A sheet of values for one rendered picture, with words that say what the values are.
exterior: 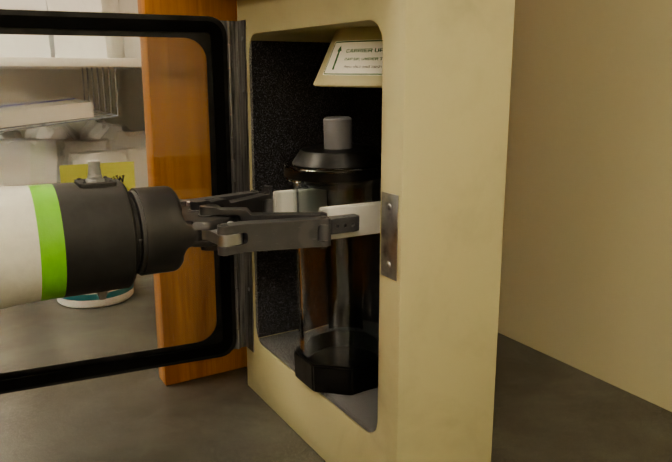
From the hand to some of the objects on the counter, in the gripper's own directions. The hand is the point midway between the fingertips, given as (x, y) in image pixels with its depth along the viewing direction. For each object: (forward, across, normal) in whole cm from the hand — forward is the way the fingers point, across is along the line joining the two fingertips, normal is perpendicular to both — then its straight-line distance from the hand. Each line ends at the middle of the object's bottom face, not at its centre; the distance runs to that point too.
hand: (335, 210), depth 67 cm
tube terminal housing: (+10, +1, +25) cm, 27 cm away
